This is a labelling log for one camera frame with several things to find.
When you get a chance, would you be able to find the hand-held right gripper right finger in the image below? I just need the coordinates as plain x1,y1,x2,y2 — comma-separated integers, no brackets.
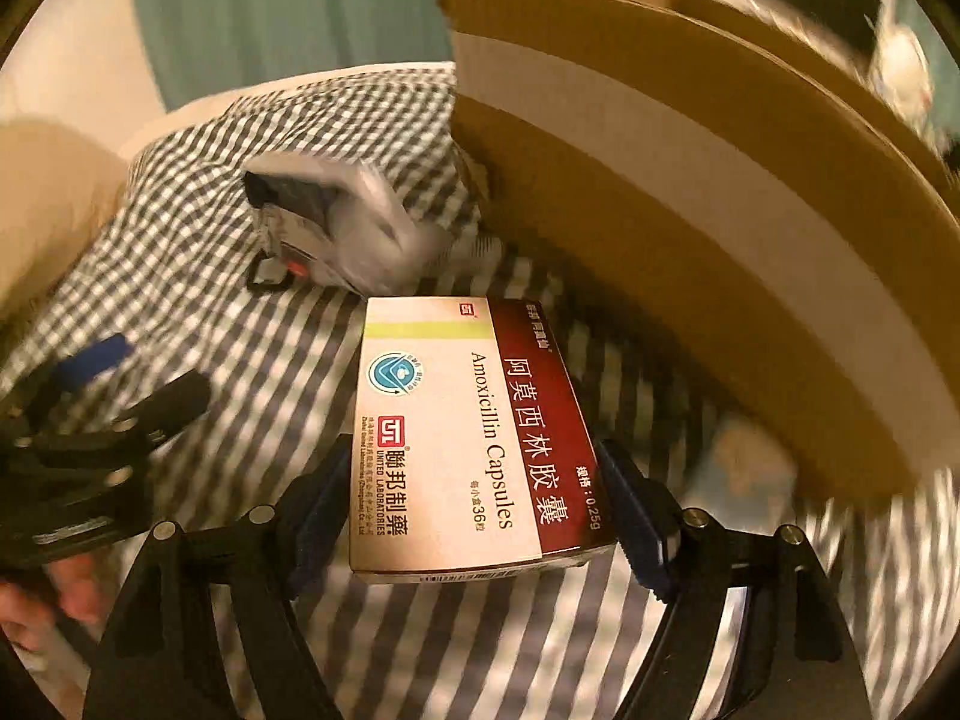
600,439,875,720

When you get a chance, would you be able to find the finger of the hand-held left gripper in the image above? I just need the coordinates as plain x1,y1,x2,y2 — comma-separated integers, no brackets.
0,334,134,428
30,369,212,470

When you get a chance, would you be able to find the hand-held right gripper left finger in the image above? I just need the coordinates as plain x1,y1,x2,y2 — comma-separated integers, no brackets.
82,454,353,720

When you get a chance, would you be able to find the white and maroon medicine box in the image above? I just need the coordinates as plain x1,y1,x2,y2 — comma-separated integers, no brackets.
349,296,620,584

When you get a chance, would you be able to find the brown cardboard box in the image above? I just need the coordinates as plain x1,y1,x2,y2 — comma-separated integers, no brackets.
439,0,960,511

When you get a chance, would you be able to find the person's left hand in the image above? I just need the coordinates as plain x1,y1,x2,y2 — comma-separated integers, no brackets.
0,555,104,650

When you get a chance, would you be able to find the grey checkered bed sheet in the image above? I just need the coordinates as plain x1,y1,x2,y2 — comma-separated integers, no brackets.
0,64,923,720

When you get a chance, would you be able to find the cream pillow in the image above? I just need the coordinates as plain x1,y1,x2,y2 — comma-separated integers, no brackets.
0,120,128,323

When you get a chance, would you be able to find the grey electronic device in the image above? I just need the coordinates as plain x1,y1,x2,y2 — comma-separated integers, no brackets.
241,151,455,297

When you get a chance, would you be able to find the wide teal curtain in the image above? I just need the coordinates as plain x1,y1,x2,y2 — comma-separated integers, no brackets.
124,0,631,113

